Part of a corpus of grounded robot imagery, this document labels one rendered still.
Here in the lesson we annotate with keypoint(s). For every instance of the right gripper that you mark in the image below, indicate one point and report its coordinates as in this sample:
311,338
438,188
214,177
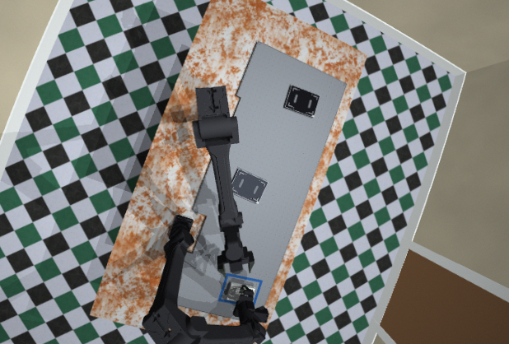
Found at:
241,303

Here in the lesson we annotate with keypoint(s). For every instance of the white well plate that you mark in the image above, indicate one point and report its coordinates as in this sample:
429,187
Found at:
233,293

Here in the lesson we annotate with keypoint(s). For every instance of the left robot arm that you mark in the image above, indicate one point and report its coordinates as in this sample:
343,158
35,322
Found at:
216,130

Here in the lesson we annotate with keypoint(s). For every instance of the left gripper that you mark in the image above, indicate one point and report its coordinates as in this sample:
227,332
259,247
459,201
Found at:
249,258

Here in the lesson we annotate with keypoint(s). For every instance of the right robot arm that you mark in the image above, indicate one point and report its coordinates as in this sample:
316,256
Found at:
165,314

